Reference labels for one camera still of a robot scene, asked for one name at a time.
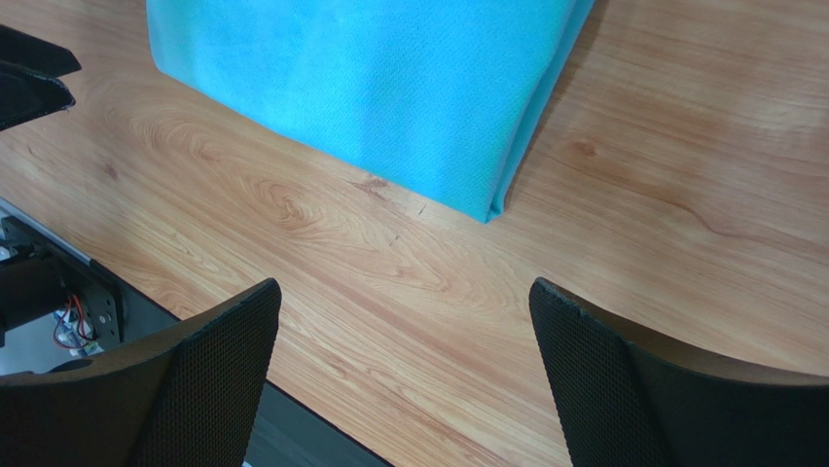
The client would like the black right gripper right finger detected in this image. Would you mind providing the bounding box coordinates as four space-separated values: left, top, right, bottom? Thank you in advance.
528 277 828 466

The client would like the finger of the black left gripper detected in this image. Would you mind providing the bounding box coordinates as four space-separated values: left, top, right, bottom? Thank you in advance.
1 62 76 130
1 24 82 78

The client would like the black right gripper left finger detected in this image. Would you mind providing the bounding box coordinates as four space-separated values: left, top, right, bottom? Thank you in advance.
1 279 281 466

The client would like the mint green t shirt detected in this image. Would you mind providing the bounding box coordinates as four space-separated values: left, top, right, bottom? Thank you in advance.
146 0 593 223

